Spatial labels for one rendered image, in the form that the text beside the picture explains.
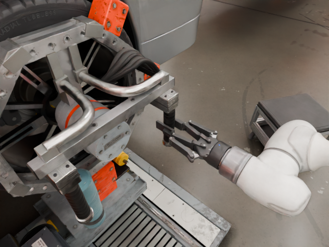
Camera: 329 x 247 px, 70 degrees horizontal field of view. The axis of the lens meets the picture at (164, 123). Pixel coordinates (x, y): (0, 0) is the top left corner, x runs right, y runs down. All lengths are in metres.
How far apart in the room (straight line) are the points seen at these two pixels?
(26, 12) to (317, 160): 0.79
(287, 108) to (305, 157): 1.09
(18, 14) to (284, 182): 0.72
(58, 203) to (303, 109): 1.58
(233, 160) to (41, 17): 0.60
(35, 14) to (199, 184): 1.29
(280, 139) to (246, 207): 0.94
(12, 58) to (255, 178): 0.61
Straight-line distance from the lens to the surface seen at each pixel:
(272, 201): 0.62
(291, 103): 1.82
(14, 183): 0.79
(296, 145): 0.69
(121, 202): 1.38
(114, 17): 0.73
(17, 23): 0.69
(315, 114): 1.80
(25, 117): 1.00
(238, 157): 0.63
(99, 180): 0.99
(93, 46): 0.84
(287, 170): 0.64
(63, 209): 1.35
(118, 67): 0.67
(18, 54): 0.61
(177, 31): 1.23
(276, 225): 1.60
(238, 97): 2.31
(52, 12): 0.72
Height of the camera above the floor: 1.35
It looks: 44 degrees down
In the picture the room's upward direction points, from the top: straight up
